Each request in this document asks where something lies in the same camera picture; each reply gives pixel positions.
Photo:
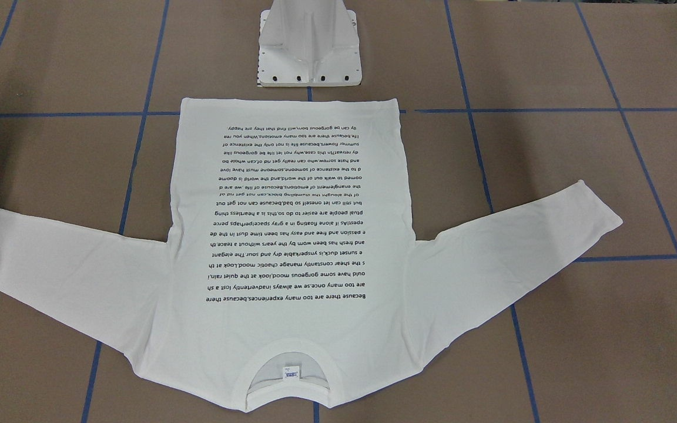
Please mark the white long-sleeve printed shirt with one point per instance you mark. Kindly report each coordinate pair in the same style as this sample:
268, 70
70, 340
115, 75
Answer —
291, 268

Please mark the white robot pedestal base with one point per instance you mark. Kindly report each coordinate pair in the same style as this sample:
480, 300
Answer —
308, 43

